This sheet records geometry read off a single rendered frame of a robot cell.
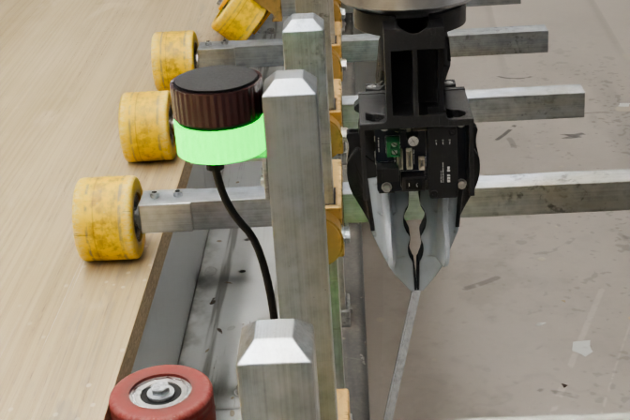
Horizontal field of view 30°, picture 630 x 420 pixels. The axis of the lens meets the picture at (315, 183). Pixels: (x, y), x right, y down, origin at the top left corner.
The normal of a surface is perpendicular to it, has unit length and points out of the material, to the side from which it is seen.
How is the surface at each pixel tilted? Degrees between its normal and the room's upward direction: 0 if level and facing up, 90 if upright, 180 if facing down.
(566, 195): 90
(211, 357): 0
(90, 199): 36
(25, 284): 0
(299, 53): 90
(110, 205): 47
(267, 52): 90
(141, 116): 51
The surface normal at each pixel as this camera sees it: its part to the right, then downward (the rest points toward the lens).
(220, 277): -0.06, -0.92
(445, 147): -0.02, 0.39
